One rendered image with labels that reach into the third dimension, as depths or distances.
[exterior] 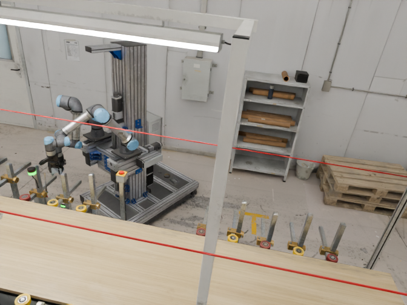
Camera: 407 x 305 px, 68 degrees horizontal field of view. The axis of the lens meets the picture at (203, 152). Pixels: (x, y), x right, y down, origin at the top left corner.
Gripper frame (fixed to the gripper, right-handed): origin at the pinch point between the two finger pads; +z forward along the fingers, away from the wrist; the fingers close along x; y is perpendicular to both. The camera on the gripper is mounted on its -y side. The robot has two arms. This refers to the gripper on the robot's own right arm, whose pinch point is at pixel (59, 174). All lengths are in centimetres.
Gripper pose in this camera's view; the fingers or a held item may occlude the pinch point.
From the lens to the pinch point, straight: 329.1
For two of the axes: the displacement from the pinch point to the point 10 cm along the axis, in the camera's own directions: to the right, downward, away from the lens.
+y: 1.7, -4.6, 8.7
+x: -9.8, -1.6, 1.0
